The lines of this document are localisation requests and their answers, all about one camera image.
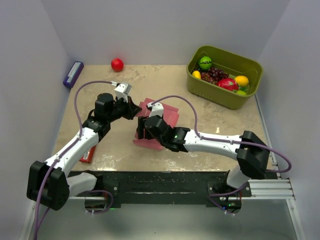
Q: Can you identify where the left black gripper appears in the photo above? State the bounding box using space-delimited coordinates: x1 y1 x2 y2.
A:
107 95 142 123

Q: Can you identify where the pink paper box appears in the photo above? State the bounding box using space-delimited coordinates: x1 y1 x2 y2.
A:
132 98 179 151

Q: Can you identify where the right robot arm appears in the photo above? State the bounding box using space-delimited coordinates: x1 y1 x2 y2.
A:
136 115 270 197

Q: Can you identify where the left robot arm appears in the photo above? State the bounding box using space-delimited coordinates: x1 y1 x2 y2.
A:
26 93 142 211

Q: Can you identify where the red box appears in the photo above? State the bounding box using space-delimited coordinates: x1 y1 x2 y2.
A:
79 146 96 164

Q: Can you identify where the purple box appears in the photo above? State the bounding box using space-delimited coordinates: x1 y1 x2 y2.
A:
63 61 84 89

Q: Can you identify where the red apple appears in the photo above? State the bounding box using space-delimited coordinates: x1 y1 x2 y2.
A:
111 58 124 72

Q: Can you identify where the small yellow lemon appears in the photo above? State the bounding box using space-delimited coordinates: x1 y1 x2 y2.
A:
192 70 202 79

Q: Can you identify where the purple grapes bunch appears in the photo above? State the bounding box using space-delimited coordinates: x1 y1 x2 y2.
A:
199 67 230 85

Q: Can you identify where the red dragon fruit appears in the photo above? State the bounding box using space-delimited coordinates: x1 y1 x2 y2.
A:
217 78 239 92

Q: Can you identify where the small green fruit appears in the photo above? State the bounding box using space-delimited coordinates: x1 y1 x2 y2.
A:
236 90 247 96

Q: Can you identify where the green plastic basket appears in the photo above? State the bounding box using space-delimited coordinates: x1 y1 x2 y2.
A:
186 45 263 110

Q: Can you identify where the yellow orange fruit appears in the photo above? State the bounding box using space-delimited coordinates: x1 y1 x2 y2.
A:
234 75 249 87

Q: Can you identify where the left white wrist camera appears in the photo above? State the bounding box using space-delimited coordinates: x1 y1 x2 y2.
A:
114 82 132 102

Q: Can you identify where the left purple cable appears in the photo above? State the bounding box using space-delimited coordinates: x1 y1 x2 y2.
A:
32 80 118 240

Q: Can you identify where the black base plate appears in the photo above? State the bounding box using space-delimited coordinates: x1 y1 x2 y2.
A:
79 171 251 210

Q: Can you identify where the aluminium frame rail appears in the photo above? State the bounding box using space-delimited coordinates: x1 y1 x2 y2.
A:
25 146 303 240

